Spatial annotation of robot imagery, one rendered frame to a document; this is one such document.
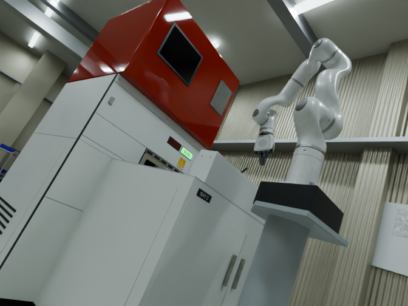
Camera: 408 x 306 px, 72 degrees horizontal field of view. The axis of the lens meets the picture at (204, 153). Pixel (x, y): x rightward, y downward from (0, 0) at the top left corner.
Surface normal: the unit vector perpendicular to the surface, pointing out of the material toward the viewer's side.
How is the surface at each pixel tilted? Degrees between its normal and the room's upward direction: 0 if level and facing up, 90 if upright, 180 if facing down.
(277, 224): 90
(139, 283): 90
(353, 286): 90
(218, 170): 90
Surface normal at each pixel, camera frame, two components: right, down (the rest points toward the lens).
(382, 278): -0.67, -0.48
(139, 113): 0.73, 0.10
